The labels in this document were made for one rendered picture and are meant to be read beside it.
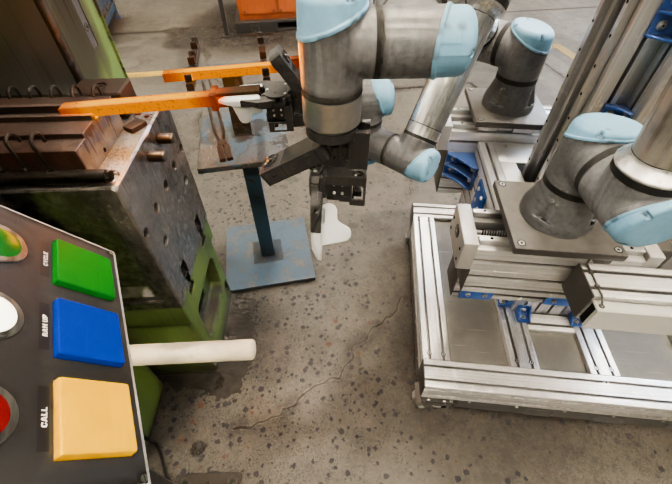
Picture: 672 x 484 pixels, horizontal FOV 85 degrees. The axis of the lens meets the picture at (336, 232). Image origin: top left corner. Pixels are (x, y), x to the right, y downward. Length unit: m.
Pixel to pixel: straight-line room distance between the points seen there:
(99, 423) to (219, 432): 1.06
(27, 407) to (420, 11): 0.52
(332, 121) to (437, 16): 0.15
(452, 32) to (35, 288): 0.52
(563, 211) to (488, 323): 0.69
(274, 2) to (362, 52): 4.02
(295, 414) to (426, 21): 1.28
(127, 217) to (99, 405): 0.52
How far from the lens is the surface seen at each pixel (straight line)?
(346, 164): 0.52
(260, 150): 1.28
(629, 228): 0.71
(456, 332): 1.40
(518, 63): 1.23
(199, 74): 1.17
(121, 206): 0.89
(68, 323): 0.50
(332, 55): 0.43
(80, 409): 0.45
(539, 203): 0.88
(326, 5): 0.42
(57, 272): 0.54
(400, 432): 1.45
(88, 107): 0.95
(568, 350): 1.52
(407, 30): 0.44
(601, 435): 1.70
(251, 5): 4.45
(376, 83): 0.82
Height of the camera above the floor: 1.39
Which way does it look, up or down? 47 degrees down
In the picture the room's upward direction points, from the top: straight up
